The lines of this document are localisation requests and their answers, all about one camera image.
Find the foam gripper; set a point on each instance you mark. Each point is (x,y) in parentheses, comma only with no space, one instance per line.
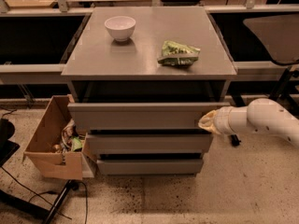
(222,120)

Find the grey top drawer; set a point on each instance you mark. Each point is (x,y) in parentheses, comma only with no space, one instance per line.
(140,116)

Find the grey drawer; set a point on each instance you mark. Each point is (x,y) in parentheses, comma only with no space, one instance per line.
(140,116)
(150,167)
(148,143)

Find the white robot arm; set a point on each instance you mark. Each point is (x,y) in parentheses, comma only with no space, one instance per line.
(262,116)

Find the grey drawer cabinet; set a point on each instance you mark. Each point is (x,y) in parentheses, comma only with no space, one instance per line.
(103,70)

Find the grey bottom drawer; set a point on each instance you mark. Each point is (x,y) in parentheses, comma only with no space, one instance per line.
(150,167)

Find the grey middle drawer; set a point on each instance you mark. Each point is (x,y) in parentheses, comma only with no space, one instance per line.
(148,143)

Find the green snack bag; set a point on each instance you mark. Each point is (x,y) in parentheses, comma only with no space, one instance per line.
(176,54)

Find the grey side table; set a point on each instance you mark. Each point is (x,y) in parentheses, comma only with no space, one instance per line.
(280,36)

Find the white ceramic bowl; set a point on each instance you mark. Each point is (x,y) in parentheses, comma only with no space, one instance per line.
(120,27)

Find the brown cardboard box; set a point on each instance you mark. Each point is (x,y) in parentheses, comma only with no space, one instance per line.
(45,151)

